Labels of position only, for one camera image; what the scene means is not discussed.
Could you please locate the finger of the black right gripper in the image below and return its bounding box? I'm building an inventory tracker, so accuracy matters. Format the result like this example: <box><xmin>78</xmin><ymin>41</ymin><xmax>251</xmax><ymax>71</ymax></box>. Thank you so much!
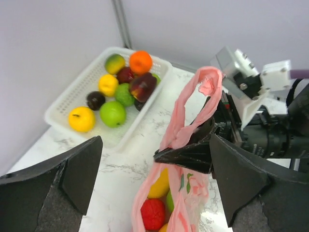
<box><xmin>153</xmin><ymin>141</ymin><xmax>212</xmax><ymax>174</ymax></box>

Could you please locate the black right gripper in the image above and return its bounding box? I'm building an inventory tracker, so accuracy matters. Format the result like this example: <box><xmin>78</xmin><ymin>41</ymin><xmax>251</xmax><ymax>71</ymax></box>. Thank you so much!
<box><xmin>188</xmin><ymin>82</ymin><xmax>309</xmax><ymax>232</ymax></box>

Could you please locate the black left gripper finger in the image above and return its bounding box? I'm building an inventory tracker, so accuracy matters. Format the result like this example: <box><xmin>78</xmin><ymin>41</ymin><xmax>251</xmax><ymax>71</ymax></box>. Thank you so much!
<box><xmin>0</xmin><ymin>136</ymin><xmax>103</xmax><ymax>232</ymax></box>

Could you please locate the pink plastic bag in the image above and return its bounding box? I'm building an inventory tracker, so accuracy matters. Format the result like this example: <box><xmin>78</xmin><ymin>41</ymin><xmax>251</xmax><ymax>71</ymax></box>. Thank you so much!
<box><xmin>131</xmin><ymin>66</ymin><xmax>223</xmax><ymax>232</ymax></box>

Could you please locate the yellow fake fruit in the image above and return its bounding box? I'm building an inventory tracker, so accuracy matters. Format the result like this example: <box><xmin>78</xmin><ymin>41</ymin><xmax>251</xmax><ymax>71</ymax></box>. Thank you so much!
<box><xmin>147</xmin><ymin>168</ymin><xmax>169</xmax><ymax>199</ymax></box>

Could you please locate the red fake fruit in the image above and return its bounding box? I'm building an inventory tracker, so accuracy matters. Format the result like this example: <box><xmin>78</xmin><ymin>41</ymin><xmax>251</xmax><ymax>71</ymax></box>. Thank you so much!
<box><xmin>140</xmin><ymin>199</ymin><xmax>166</xmax><ymax>231</ymax></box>

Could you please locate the yellow fake apple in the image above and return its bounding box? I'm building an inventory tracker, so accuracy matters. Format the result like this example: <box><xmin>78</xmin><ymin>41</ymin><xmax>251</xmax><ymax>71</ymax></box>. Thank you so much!
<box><xmin>68</xmin><ymin>106</ymin><xmax>96</xmax><ymax>132</ymax></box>

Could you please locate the small green fake fruit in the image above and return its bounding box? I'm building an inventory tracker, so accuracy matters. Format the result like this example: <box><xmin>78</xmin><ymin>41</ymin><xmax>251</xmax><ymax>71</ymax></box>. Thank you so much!
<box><xmin>152</xmin><ymin>73</ymin><xmax>161</xmax><ymax>85</ymax></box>

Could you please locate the dark red fake apple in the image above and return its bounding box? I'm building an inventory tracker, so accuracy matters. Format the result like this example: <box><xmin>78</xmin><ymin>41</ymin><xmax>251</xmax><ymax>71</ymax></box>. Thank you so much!
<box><xmin>129</xmin><ymin>72</ymin><xmax>157</xmax><ymax>102</ymax></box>

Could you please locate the green fake apple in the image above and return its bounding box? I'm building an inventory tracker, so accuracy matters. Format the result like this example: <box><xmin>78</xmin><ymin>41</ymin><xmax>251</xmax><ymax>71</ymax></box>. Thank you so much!
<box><xmin>99</xmin><ymin>101</ymin><xmax>126</xmax><ymax>128</ymax></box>

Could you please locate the green fake lime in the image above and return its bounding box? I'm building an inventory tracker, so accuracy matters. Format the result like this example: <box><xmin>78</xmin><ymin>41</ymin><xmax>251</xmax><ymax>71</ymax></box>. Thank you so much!
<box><xmin>114</xmin><ymin>83</ymin><xmax>135</xmax><ymax>107</ymax></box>

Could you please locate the dark purple fake fruit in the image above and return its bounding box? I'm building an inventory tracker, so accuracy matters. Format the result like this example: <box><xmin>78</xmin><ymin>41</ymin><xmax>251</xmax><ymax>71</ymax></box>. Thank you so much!
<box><xmin>86</xmin><ymin>91</ymin><xmax>106</xmax><ymax>111</ymax></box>

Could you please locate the orange fake orange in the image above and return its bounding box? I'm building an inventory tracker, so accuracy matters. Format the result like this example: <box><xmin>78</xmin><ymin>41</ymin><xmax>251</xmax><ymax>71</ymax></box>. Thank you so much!
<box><xmin>129</xmin><ymin>51</ymin><xmax>153</xmax><ymax>75</ymax></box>

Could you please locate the yellow fake lemon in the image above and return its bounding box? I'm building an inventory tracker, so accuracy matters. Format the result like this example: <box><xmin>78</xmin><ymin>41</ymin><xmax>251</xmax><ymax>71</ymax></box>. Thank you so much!
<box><xmin>98</xmin><ymin>74</ymin><xmax>119</xmax><ymax>97</ymax></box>

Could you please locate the yellow green fake mango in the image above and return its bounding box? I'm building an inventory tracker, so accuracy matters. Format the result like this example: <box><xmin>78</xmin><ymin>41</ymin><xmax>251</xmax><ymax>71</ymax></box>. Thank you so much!
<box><xmin>104</xmin><ymin>54</ymin><xmax>126</xmax><ymax>75</ymax></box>

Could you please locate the white plastic basket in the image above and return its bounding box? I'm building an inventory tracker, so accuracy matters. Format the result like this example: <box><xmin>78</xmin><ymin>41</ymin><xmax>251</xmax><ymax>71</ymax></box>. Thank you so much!
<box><xmin>44</xmin><ymin>47</ymin><xmax>173</xmax><ymax>152</ymax></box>

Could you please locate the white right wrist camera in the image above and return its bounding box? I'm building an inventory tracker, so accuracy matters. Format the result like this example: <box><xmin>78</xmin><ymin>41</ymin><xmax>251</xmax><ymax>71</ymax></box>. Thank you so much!
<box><xmin>210</xmin><ymin>46</ymin><xmax>292</xmax><ymax>130</ymax></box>

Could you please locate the right aluminium frame post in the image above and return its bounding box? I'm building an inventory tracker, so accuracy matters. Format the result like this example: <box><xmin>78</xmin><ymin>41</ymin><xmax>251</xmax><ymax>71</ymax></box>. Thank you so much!
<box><xmin>111</xmin><ymin>0</ymin><xmax>132</xmax><ymax>49</ymax></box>

